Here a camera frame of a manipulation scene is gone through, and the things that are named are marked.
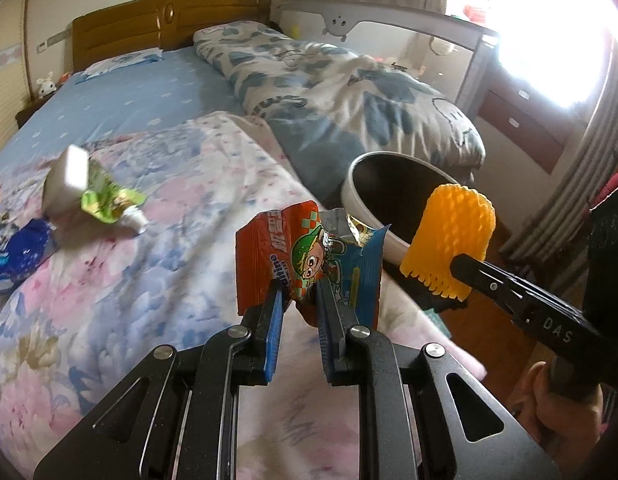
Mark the blue bed sheet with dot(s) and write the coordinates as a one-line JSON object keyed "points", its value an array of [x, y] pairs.
{"points": [[139, 100]]}

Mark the wooden headboard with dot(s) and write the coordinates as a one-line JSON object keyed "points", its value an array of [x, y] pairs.
{"points": [[129, 30]]}

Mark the yellow foam fruit net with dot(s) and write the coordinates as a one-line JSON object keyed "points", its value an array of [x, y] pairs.
{"points": [[449, 230]]}

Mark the blue and white pillow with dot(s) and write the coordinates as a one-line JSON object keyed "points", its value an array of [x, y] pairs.
{"points": [[119, 62]]}

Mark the cream sliding door wardrobe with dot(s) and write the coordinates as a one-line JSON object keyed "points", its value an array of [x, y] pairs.
{"points": [[9, 85]]}

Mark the white bunny toy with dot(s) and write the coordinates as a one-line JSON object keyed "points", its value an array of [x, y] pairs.
{"points": [[46, 85]]}

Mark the grey bed guard rail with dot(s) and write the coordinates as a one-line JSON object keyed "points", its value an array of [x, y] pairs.
{"points": [[389, 20]]}

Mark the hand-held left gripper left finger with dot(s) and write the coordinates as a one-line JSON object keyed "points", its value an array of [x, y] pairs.
{"points": [[274, 330]]}

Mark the orange snack packet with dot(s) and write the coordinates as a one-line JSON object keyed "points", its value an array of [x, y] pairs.
{"points": [[309, 255]]}

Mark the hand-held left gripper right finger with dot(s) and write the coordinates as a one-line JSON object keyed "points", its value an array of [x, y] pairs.
{"points": [[326, 340]]}

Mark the blue snack packet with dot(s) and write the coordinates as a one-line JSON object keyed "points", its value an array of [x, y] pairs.
{"points": [[19, 255]]}

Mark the white rimmed trash bin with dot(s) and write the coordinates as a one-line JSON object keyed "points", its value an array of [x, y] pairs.
{"points": [[359, 210]]}

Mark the wall switch panel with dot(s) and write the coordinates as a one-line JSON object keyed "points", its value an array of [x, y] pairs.
{"points": [[51, 42]]}

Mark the person's right hand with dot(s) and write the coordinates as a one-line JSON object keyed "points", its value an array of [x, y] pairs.
{"points": [[564, 410]]}

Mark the brown drawer dresser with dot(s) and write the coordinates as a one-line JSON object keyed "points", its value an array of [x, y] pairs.
{"points": [[519, 110]]}

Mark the grey striped curtain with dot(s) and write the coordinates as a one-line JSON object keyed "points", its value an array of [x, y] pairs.
{"points": [[579, 185]]}

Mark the wooden nightstand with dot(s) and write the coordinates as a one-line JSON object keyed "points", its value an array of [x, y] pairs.
{"points": [[31, 110]]}

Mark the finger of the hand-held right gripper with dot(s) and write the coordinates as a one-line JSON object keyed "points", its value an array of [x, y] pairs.
{"points": [[439, 302], [489, 285]]}

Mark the blue patterned duvet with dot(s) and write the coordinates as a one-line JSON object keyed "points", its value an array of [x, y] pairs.
{"points": [[339, 90]]}

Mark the green snack packet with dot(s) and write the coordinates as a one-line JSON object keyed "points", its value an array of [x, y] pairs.
{"points": [[106, 200]]}

